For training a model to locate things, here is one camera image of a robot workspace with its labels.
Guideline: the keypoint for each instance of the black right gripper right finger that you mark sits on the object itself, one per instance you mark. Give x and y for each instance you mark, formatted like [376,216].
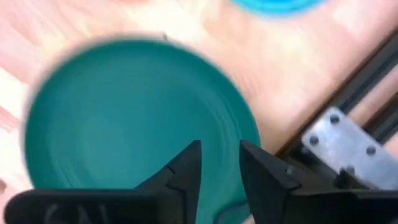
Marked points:
[267,186]

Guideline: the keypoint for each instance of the large teal plastic plate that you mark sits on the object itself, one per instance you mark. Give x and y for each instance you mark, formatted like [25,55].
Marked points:
[124,118]

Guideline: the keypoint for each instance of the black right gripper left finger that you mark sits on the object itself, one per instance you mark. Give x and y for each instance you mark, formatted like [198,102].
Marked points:
[180,186]

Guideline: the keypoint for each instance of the small blue translucent plate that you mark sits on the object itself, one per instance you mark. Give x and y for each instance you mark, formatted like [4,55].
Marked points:
[276,6]

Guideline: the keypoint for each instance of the silver metal mounting bracket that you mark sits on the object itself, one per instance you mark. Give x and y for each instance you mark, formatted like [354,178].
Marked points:
[342,143]

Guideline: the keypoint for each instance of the black metal table frame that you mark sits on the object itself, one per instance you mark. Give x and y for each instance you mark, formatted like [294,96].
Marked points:
[367,84]

